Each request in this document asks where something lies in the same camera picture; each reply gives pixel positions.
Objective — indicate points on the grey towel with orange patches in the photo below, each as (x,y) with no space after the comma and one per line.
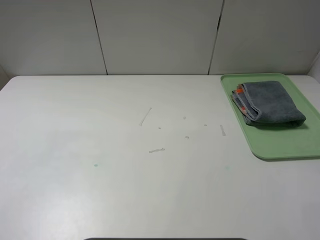
(266,103)

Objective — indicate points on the light green plastic tray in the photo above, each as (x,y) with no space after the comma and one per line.
(273,142)

